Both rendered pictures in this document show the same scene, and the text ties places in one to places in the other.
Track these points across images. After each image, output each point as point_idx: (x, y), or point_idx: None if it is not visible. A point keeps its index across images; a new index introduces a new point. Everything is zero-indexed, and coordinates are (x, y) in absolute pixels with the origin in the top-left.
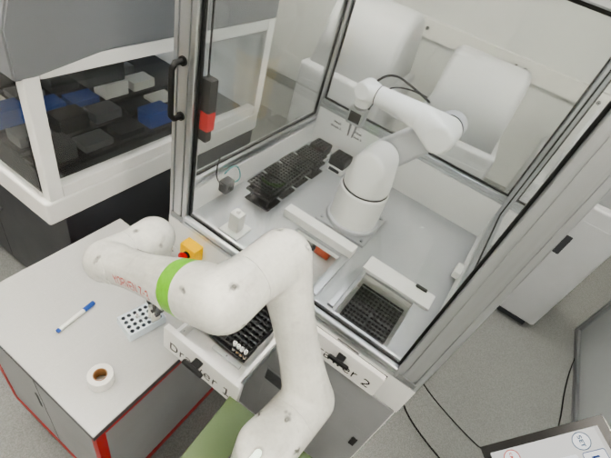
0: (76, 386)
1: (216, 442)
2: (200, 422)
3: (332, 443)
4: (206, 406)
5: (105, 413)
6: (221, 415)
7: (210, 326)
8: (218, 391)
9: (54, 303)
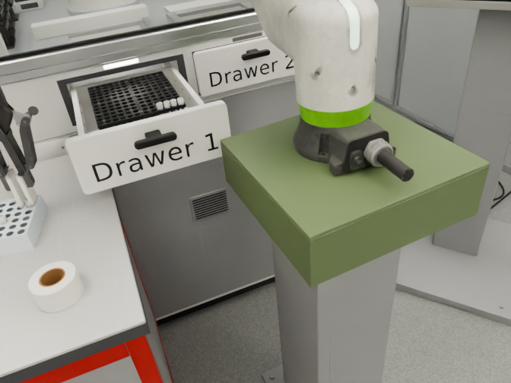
0: (37, 328)
1: (270, 157)
2: (182, 365)
3: None
4: (169, 351)
5: (119, 299)
6: (239, 149)
7: None
8: (202, 157)
9: None
